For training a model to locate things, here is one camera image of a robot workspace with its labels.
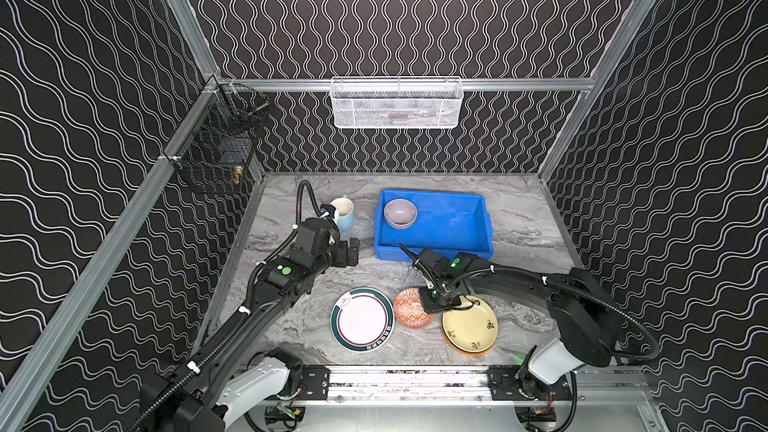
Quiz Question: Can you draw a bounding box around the light blue ceramic mug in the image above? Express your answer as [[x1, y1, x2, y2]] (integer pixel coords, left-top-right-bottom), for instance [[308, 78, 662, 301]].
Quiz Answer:
[[331, 196, 355, 233]]

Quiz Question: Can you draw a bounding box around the cream yellow patterned plate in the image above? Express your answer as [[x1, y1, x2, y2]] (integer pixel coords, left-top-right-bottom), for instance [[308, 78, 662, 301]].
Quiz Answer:
[[441, 295, 500, 356]]

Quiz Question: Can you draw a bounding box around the white plate green red rim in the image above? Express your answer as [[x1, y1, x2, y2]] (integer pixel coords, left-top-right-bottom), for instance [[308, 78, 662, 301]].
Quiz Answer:
[[330, 287, 395, 353]]

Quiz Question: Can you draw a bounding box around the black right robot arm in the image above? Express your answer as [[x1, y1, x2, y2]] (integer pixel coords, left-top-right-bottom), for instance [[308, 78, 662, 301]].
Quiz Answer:
[[399, 244, 660, 396]]

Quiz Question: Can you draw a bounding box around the white wire mesh basket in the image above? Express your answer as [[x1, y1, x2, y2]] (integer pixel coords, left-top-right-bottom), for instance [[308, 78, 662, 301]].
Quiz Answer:
[[329, 76, 464, 129]]

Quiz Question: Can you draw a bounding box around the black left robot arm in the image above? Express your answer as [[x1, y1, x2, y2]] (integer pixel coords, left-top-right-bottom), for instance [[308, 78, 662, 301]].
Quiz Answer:
[[127, 180, 359, 431]]

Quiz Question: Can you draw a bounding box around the black wire basket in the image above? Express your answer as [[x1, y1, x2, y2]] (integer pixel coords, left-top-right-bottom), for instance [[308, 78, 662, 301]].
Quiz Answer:
[[170, 83, 272, 196]]

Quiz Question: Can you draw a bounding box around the metal base rail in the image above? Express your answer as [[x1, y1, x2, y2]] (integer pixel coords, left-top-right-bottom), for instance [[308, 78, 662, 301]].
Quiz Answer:
[[235, 366, 667, 431]]

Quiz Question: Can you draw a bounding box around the lavender ceramic bowl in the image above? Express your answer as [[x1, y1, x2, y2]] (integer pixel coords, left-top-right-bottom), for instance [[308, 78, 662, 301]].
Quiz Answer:
[[383, 198, 418, 230]]

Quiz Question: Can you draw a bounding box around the blue plastic bin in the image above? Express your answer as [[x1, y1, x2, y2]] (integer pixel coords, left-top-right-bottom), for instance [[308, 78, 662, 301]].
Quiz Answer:
[[374, 189, 494, 262]]

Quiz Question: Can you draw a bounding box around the orange patterned ceramic bowl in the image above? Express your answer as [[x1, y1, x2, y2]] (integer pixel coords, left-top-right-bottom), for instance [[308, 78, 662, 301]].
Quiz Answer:
[[393, 287, 434, 330]]

